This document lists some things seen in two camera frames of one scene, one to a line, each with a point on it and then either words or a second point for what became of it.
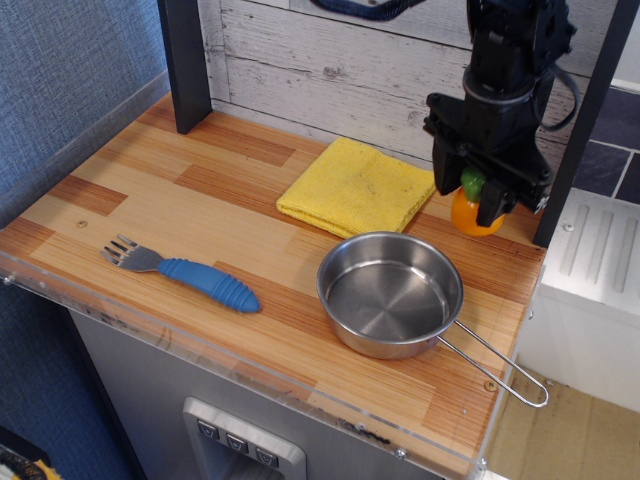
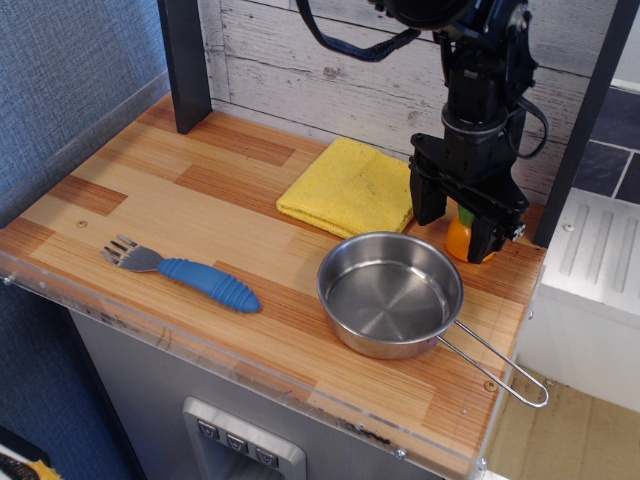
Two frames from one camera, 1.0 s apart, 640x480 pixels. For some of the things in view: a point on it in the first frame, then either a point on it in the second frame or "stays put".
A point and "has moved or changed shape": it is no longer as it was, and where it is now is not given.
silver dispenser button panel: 233,447 stays put
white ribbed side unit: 584,328 stays put
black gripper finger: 448,167 -> 429,198
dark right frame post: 589,121 stays put
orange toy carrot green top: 466,202 has moved or changed shape
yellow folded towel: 357,191 stays put
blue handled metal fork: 234,294 stays put
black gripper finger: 495,199 -> 487,236
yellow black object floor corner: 29,470 stays put
